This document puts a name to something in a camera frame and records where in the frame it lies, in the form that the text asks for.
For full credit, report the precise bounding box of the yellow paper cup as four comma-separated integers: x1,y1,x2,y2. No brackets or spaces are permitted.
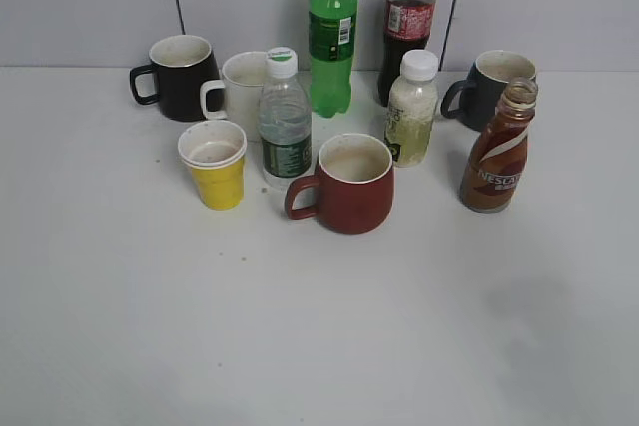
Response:
177,120,248,211

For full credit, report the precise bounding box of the brown Nescafe coffee bottle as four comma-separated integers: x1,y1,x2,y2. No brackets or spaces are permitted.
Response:
459,77,538,213

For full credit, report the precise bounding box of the red ceramic mug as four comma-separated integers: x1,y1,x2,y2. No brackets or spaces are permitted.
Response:
284,133,394,235

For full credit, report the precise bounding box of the clear water bottle green label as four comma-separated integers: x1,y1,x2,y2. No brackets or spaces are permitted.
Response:
258,47,312,191

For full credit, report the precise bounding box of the white-capped green tea bottle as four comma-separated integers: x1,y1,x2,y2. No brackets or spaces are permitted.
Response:
384,49,439,168

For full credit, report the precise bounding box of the white ceramic mug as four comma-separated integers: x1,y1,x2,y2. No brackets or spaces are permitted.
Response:
200,51,267,142

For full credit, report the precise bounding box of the green soda bottle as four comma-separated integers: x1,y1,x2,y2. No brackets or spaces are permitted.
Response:
309,0,358,118

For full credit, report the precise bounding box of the black ceramic mug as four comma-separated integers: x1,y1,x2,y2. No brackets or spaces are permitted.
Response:
129,35,220,122

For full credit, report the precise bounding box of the dark grey ceramic mug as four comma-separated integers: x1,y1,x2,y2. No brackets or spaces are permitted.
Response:
440,50,537,132

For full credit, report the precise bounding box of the cola bottle red label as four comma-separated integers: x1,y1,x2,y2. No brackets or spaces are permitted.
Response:
377,0,437,107

